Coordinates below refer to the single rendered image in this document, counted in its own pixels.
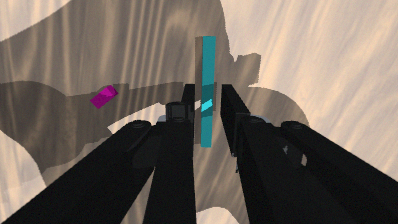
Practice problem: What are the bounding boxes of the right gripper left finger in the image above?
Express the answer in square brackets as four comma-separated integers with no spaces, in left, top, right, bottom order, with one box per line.
[1,84,197,224]

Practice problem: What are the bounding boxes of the small magenta block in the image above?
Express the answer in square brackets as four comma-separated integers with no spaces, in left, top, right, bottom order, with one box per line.
[90,85,119,109]

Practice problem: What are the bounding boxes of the turquoise rod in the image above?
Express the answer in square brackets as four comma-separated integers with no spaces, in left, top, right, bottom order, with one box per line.
[201,36,216,147]

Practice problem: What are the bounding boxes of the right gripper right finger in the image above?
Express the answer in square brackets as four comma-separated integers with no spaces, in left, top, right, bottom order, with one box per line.
[220,84,398,224]

